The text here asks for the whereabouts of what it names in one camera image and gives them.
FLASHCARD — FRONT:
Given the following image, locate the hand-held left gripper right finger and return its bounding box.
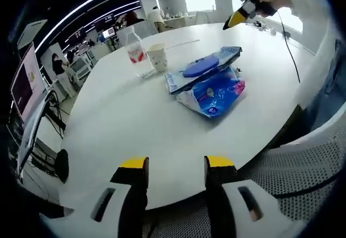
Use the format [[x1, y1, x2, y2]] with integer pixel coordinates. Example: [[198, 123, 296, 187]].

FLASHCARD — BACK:
[[204, 155, 295, 238]]

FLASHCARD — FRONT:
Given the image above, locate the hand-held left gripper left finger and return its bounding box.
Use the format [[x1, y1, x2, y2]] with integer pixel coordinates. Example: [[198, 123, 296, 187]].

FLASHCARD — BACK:
[[58, 156, 150, 238]]

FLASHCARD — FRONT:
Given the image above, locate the wet wipes pack blue lid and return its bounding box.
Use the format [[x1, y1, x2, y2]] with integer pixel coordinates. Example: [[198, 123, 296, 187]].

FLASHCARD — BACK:
[[164, 45, 243, 95]]

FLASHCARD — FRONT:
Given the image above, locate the blue tissue pack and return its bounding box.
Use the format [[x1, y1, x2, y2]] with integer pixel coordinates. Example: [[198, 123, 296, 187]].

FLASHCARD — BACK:
[[177, 66, 247, 120]]

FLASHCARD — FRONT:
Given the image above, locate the patterned paper cup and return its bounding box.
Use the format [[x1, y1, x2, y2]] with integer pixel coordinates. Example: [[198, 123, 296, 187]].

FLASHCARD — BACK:
[[145, 43, 169, 72]]

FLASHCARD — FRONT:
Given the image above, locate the clear plastic water bottle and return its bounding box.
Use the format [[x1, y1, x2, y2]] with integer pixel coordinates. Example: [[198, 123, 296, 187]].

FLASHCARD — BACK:
[[125, 31, 155, 80]]

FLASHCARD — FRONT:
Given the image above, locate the black oval object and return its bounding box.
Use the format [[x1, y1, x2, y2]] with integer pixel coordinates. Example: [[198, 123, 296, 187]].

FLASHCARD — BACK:
[[56, 148, 70, 183]]

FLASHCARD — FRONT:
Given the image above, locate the white mesh office chair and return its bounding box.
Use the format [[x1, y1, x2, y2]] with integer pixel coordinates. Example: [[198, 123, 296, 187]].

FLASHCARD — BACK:
[[145, 116, 346, 238]]

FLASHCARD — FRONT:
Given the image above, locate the person's white shirt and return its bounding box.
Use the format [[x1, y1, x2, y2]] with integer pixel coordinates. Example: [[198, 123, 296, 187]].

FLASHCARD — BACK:
[[294, 27, 338, 109]]

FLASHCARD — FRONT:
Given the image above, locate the person's blue jeans leg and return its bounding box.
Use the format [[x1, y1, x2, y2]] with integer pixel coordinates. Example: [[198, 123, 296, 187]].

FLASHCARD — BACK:
[[309, 39, 346, 132]]

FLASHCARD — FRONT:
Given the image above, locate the white kiosk machine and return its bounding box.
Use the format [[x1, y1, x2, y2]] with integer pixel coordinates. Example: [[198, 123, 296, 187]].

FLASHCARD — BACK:
[[69, 58, 92, 81]]

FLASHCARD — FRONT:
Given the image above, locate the computer monitor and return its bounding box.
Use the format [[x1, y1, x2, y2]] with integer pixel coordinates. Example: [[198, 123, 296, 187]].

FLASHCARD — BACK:
[[10, 42, 47, 125]]

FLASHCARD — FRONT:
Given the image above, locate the small cable clutter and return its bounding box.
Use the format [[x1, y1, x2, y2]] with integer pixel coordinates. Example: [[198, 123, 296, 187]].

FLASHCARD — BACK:
[[244, 20, 292, 38]]

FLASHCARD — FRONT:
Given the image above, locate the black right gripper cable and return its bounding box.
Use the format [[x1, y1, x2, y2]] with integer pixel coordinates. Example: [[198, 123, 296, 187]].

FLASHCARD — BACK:
[[277, 7, 301, 84]]

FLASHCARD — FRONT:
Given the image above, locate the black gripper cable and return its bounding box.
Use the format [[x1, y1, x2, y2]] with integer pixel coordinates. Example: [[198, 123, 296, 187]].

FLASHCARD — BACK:
[[277, 7, 301, 84], [270, 172, 342, 199]]

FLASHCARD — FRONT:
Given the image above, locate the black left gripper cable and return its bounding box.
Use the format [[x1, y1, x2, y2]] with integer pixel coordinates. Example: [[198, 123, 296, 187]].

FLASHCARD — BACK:
[[270, 172, 342, 199]]

